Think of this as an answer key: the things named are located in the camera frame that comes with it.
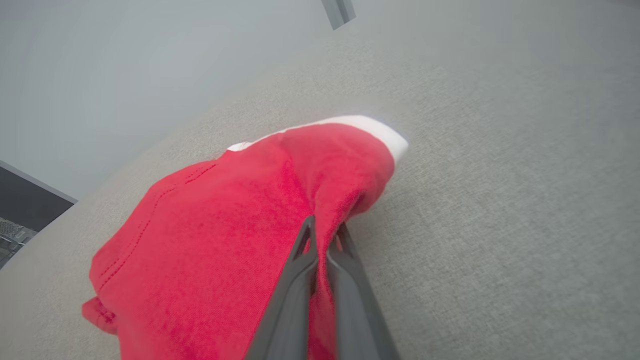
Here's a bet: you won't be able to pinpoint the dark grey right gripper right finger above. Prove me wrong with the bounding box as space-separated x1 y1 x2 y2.
326 223 401 360

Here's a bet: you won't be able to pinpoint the wide white partition panel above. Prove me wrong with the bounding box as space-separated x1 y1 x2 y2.
0 0 351 201

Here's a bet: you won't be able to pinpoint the red shorts with white stripe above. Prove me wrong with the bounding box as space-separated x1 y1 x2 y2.
81 115 410 360

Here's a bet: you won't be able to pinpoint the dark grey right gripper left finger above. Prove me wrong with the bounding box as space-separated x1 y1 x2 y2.
245 215 319 360

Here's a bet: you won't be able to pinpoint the dark framed panel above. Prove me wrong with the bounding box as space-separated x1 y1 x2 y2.
0 161 78 233

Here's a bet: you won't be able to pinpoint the dark grey partition post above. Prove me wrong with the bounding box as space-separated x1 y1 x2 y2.
321 0 357 31

